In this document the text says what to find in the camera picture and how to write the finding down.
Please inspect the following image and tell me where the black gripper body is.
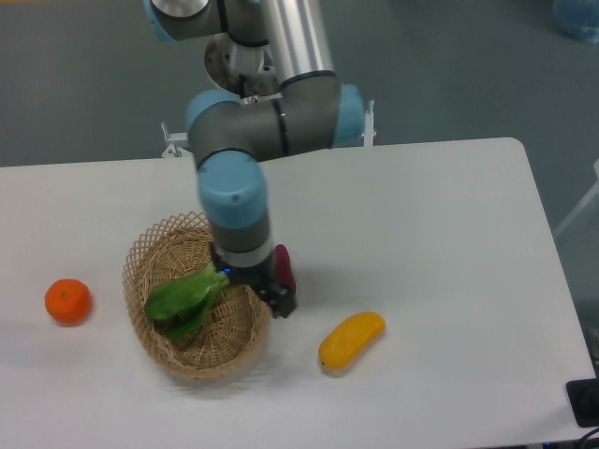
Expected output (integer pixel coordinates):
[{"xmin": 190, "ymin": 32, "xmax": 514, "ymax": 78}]
[{"xmin": 210, "ymin": 243, "xmax": 297, "ymax": 318}]

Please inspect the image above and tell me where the green leafy vegetable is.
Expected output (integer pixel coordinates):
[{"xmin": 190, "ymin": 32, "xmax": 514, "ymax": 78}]
[{"xmin": 144, "ymin": 263, "xmax": 229, "ymax": 341}]

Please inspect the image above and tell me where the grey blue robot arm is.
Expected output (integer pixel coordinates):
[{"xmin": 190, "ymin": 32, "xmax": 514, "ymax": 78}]
[{"xmin": 144, "ymin": 1, "xmax": 365, "ymax": 317}]

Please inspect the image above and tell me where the woven wicker basket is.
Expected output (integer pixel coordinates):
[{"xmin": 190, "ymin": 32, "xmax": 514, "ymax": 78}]
[{"xmin": 123, "ymin": 211, "xmax": 270, "ymax": 381}]

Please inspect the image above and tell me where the purple sweet potato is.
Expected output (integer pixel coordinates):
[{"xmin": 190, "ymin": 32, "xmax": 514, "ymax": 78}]
[{"xmin": 274, "ymin": 244, "xmax": 297, "ymax": 293}]

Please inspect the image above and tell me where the yellow mango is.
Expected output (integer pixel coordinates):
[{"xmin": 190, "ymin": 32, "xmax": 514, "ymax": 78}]
[{"xmin": 318, "ymin": 311, "xmax": 387, "ymax": 371}]

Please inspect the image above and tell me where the orange tangerine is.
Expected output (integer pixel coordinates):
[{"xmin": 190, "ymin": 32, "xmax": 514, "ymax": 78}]
[{"xmin": 44, "ymin": 279, "xmax": 93, "ymax": 326}]

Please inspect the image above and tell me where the black device at table edge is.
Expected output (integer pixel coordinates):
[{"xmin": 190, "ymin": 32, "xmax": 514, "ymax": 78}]
[{"xmin": 565, "ymin": 378, "xmax": 598, "ymax": 427}]

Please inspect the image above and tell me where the blue plastic bag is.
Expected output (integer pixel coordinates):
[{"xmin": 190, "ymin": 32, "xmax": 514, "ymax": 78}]
[{"xmin": 552, "ymin": 0, "xmax": 598, "ymax": 44}]

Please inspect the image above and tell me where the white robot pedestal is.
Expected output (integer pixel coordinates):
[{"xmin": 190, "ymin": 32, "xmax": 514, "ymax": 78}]
[{"xmin": 160, "ymin": 32, "xmax": 378, "ymax": 158}]

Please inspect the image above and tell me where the white frame at right edge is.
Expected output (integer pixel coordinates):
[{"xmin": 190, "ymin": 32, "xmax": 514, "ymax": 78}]
[{"xmin": 552, "ymin": 160, "xmax": 599, "ymax": 239}]

